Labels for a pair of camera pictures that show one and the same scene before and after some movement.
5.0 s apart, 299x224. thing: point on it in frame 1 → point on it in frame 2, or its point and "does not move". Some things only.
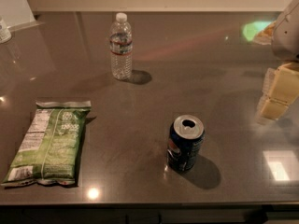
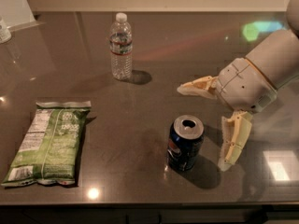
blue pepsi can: [184, 143] does not move
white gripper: [287, 36] → [244, 84]
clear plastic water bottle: [121, 42] does not move
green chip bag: [50, 150] does not move
